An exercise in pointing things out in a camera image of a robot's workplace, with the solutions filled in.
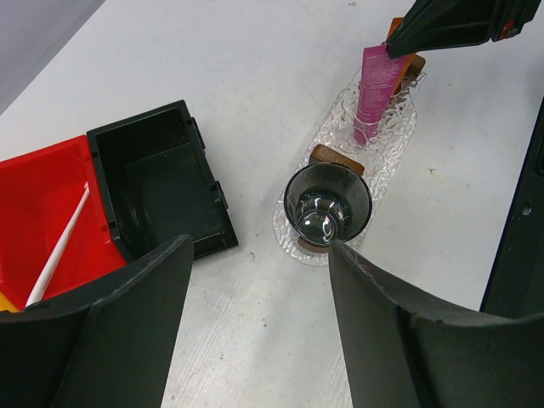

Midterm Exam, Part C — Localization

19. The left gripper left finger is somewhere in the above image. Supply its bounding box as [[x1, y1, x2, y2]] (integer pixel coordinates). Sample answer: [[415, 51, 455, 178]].
[[1, 235, 193, 407]]

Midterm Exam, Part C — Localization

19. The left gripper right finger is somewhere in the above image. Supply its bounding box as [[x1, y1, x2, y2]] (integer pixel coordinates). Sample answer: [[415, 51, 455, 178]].
[[328, 241, 543, 407]]

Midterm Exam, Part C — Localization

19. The red plastic bin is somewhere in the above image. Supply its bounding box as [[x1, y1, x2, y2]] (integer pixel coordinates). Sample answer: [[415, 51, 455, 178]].
[[1, 135, 127, 311]]

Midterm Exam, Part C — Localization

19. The yellow plastic bin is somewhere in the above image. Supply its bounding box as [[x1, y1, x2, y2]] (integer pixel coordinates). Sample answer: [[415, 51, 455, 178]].
[[0, 293, 19, 313]]

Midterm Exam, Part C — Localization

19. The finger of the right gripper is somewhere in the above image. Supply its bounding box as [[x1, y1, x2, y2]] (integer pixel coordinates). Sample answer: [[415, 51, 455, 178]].
[[404, 0, 541, 54]]

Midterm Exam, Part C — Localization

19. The glass cup with brown band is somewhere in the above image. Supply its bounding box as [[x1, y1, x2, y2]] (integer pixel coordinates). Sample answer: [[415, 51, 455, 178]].
[[283, 162, 373, 248]]

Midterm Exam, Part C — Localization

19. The white toothbrush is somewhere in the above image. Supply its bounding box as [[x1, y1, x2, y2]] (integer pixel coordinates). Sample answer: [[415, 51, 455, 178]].
[[25, 183, 90, 307]]

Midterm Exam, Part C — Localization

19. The clear holder with wooden ends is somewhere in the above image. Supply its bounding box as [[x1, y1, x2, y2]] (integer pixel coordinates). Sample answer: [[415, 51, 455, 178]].
[[303, 54, 426, 178]]

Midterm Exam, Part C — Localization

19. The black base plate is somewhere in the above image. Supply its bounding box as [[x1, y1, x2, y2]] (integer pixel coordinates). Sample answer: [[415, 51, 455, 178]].
[[480, 109, 544, 318]]

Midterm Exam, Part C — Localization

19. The clear textured oval tray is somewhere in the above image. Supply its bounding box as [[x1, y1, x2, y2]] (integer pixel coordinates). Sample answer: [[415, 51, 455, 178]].
[[272, 70, 427, 267]]

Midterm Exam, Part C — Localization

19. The black plastic bin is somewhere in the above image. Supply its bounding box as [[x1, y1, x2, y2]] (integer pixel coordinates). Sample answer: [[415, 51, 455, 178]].
[[87, 100, 238, 262]]

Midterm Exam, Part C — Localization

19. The pink toothpaste tube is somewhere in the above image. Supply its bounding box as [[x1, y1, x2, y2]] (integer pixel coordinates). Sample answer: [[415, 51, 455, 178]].
[[354, 43, 411, 145]]

